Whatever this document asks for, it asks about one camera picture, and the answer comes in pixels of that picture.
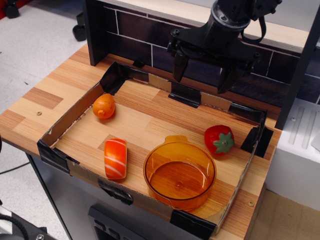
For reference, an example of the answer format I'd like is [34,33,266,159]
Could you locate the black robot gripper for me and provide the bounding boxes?
[167,4,262,94]

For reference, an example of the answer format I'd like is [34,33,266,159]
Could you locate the orange toy carrot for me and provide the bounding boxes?
[92,93,116,120]

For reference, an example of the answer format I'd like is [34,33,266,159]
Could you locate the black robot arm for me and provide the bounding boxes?
[167,0,281,94]

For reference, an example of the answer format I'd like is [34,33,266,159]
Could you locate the orange transparent plastic pot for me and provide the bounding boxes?
[143,135,217,211]

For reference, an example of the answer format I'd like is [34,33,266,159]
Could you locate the cardboard fence with black tape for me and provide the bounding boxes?
[37,62,271,240]

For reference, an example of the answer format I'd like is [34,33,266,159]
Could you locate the red toy strawberry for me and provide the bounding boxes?
[204,125,235,155]

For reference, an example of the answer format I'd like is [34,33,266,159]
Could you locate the dark brick backsplash panel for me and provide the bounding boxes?
[82,0,320,130]

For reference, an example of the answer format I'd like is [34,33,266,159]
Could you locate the salmon sushi toy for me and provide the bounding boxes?
[104,138,128,180]

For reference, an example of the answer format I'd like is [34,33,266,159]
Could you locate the black chair caster wheel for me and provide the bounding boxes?
[72,12,87,42]

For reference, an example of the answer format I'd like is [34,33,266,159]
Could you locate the white side cabinet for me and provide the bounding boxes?
[265,98,320,210]

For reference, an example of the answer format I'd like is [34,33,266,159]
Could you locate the black caster top left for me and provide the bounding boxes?
[0,0,20,19]

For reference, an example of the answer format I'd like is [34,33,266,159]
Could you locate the black equipment bottom left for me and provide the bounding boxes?
[0,201,50,240]

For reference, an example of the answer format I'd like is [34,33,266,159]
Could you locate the black cable on floor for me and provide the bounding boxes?
[0,161,31,175]

